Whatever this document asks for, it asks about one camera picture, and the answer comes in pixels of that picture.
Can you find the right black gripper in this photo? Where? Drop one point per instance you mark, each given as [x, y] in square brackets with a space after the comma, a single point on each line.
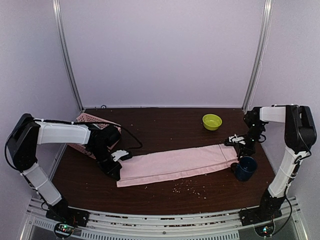
[244, 149]

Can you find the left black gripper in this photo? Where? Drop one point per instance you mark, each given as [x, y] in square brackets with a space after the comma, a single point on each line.
[116, 167]

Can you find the pink towel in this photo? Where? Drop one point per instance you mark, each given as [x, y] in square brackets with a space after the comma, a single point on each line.
[175, 164]

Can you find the pink plastic basket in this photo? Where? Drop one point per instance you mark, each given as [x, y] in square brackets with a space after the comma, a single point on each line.
[111, 132]

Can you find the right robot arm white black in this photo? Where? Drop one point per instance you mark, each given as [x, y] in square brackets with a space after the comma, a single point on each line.
[299, 137]

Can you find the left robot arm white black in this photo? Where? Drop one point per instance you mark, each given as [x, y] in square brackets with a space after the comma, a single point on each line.
[97, 137]

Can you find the dark blue mug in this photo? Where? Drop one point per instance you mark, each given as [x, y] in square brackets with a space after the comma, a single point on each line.
[244, 169]

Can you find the yellow-green bowl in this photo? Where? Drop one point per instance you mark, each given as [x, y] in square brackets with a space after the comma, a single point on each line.
[211, 122]

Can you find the left round circuit board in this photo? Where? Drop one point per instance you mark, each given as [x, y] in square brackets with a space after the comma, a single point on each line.
[63, 230]

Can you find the round circuit board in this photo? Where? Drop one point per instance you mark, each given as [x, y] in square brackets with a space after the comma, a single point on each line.
[63, 230]
[265, 230]

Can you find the right round circuit board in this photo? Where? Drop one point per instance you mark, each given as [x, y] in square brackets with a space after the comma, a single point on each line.
[265, 230]

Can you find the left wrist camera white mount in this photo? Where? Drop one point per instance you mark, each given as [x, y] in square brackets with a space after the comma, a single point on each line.
[121, 155]

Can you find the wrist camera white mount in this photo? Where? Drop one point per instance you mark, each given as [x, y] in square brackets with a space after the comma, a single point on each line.
[121, 155]
[234, 140]

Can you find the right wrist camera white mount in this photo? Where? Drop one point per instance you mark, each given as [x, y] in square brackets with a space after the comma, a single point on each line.
[234, 140]

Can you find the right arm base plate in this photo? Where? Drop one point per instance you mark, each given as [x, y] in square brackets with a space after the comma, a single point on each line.
[253, 216]

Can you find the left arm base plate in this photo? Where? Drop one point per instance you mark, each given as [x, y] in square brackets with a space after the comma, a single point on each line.
[76, 218]

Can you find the right aluminium frame post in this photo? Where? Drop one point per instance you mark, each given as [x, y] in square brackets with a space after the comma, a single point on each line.
[263, 37]

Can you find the aluminium frame post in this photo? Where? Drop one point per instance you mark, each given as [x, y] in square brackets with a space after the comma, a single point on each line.
[65, 54]
[263, 37]

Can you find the front aluminium rail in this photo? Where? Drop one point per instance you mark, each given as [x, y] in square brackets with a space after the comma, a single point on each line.
[221, 225]

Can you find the left aluminium frame post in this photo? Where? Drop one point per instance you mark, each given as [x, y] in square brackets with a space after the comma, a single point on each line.
[65, 54]

